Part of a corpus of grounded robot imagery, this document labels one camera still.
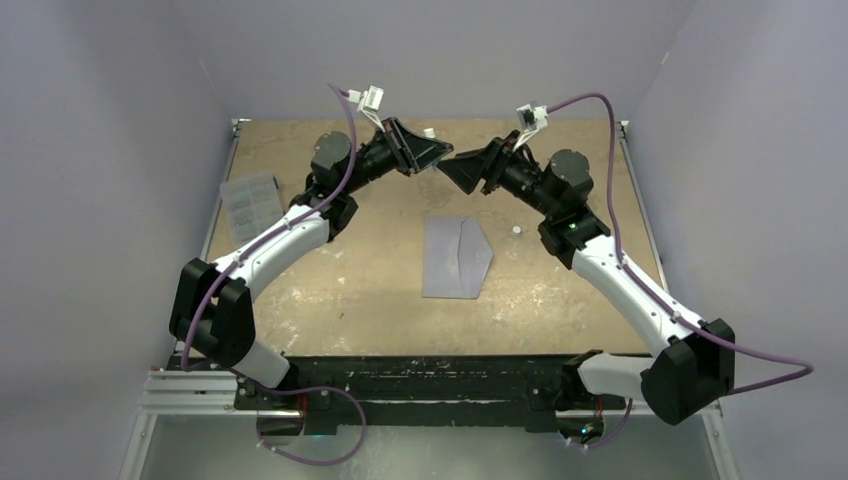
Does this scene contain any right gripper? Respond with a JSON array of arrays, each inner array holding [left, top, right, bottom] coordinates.
[[438, 131, 559, 219]]

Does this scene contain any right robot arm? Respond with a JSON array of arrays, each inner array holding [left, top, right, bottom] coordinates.
[[438, 132, 735, 425]]

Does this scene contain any clear plastic organizer box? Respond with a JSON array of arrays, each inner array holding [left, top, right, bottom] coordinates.
[[220, 170, 284, 246]]

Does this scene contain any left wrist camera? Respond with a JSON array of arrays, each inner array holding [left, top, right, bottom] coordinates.
[[347, 85, 385, 132]]

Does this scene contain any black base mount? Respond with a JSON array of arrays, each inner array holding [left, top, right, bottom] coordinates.
[[233, 354, 626, 435]]

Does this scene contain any grey envelope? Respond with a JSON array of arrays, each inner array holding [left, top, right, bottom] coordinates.
[[421, 216, 494, 299]]

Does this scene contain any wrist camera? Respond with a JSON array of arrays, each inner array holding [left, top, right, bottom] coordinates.
[[513, 102, 549, 152], [347, 85, 385, 132]]

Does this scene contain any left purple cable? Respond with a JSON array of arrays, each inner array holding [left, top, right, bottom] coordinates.
[[180, 82, 369, 466]]

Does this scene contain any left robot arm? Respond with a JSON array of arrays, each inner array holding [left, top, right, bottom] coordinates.
[[169, 117, 454, 409]]

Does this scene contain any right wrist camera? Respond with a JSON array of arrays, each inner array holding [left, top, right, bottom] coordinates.
[[513, 102, 549, 152]]

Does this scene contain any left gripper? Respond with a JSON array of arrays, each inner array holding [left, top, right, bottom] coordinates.
[[341, 118, 452, 196]]

